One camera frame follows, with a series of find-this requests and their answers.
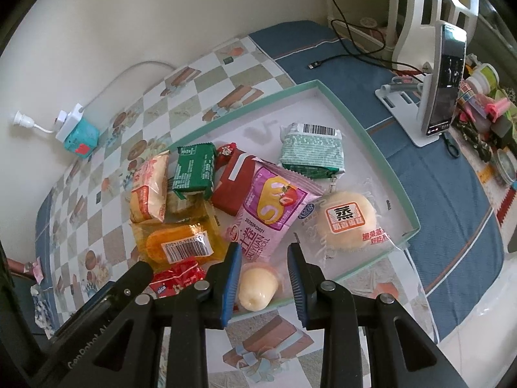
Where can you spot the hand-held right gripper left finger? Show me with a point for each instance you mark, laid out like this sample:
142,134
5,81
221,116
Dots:
230,283

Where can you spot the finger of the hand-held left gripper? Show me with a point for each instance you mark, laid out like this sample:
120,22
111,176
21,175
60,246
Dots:
135,279

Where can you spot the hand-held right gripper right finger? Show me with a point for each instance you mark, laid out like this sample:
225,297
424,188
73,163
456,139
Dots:
297,283

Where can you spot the small cream bun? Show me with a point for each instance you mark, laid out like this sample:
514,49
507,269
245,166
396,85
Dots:
256,289

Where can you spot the yellow clear cake packet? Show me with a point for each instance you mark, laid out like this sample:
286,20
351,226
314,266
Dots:
177,242

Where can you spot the pink cake roll packet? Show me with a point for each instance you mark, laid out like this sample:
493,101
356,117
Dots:
266,210

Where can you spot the round steamed cake packet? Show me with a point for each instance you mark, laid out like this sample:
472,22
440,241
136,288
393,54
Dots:
345,220

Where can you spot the rice cracker packet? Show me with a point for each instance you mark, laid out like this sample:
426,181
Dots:
181,204

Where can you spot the orange snack packet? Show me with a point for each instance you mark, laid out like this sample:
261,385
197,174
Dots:
149,190

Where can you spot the dark red snack packet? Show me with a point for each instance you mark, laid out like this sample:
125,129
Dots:
230,188

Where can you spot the dark green snack packet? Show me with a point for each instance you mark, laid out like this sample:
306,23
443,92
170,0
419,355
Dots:
194,167

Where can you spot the light green snack packet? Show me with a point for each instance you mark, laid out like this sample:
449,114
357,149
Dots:
313,151

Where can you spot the teal shallow cardboard tray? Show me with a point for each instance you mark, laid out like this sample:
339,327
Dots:
355,161

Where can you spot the small pink wrapper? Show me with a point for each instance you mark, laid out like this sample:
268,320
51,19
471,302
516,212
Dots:
37,270

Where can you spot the teal cardboard box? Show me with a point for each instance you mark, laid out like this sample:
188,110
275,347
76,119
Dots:
83,137

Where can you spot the blue cloth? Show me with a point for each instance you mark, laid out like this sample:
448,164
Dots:
436,210

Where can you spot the white power strip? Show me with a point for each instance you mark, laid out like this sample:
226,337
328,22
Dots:
70,123

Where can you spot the white phone stand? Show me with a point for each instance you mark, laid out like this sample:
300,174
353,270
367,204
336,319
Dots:
398,97

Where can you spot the pile of craft supplies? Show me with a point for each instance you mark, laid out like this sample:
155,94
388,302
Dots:
484,137

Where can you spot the green tape roll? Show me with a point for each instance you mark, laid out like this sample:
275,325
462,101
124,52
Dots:
486,79

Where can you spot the white cutout rack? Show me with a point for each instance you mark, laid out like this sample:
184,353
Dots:
412,16

